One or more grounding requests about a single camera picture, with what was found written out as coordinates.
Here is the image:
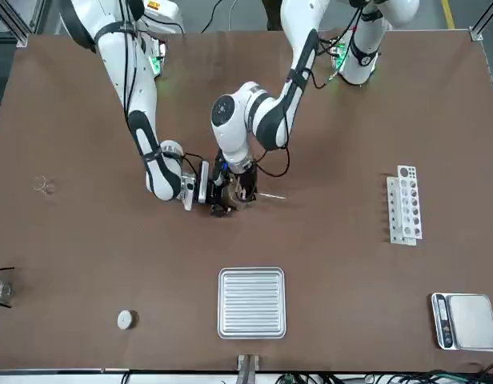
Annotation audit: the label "small white round cap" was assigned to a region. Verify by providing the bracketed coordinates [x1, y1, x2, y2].
[117, 309, 138, 331]

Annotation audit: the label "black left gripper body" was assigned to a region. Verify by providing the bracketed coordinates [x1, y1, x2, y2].
[229, 162, 259, 203]

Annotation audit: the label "grey digital scale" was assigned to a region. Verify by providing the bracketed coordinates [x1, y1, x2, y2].
[431, 292, 493, 352]

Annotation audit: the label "tangled black desk cables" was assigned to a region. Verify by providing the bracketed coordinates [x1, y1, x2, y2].
[278, 362, 493, 384]

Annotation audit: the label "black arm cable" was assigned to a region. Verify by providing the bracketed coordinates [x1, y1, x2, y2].
[118, 15, 210, 189]
[254, 0, 375, 179]

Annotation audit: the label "clear glass beaker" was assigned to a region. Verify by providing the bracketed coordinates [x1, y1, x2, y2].
[226, 183, 247, 211]

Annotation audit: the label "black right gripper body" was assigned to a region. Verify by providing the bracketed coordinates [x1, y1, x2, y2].
[208, 150, 232, 206]

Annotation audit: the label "ribbed metal tray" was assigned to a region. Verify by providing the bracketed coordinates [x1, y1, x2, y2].
[217, 266, 287, 340]

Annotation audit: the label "person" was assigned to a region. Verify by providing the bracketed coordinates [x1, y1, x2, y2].
[261, 0, 287, 32]

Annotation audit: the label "aluminium corner frame post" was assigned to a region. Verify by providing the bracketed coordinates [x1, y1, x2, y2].
[0, 0, 47, 49]
[468, 0, 493, 42]

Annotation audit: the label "white control box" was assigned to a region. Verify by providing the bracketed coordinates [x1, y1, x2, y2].
[140, 0, 186, 35]

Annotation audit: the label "small clear glass cup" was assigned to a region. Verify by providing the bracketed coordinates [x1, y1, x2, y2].
[32, 175, 57, 196]

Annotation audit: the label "white test tube rack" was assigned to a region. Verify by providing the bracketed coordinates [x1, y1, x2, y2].
[386, 164, 424, 246]

